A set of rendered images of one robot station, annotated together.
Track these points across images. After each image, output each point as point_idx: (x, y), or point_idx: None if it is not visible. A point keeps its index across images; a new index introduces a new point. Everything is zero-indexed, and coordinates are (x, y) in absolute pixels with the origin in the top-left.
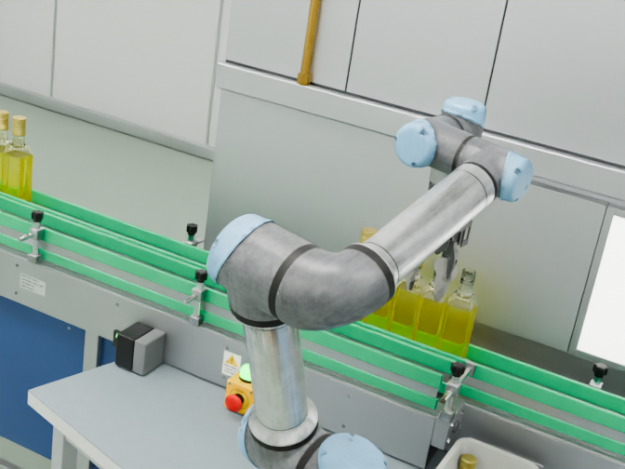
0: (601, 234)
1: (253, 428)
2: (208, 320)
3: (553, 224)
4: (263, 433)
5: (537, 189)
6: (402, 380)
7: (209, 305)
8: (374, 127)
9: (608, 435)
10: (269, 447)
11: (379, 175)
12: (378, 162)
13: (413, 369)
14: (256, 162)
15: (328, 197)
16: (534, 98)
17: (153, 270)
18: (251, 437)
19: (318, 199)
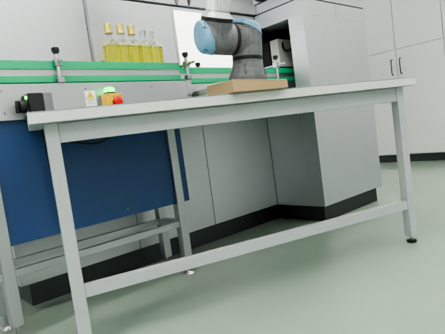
0: (172, 18)
1: (218, 16)
2: (65, 80)
3: (157, 18)
4: (224, 15)
5: (146, 4)
6: (165, 71)
7: (62, 71)
8: None
9: (219, 77)
10: (228, 20)
11: (79, 16)
12: (76, 9)
13: (168, 64)
14: (6, 24)
15: (57, 34)
16: None
17: (18, 60)
18: (216, 24)
19: (51, 36)
